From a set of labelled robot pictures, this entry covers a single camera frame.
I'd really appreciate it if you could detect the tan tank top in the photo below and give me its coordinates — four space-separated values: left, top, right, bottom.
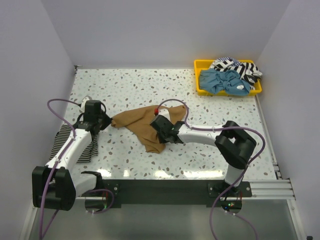
111 104 187 155

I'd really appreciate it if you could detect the black white striped tank top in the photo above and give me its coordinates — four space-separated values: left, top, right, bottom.
48 124 100 164

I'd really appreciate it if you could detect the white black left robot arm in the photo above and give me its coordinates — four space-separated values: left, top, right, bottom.
31 99 112 211

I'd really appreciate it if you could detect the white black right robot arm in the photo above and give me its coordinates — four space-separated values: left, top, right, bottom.
150 114 257 197

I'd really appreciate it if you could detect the blue tank top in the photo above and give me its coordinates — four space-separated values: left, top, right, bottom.
198 68 251 96

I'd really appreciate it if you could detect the navy white striped tank top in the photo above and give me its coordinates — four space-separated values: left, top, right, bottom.
209 57 263 90

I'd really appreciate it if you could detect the yellow plastic bin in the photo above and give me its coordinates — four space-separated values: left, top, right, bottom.
194 57 263 97

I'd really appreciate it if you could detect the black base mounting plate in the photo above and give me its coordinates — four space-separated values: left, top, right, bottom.
84 179 253 209

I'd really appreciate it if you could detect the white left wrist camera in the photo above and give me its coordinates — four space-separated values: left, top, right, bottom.
78 95 92 113

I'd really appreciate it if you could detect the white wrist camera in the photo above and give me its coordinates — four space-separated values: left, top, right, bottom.
154 107 171 120
78 95 92 113

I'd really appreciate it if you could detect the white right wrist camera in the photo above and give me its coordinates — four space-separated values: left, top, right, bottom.
154 107 171 120

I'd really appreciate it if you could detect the aluminium frame rail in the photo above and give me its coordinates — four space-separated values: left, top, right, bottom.
74 177 297 201

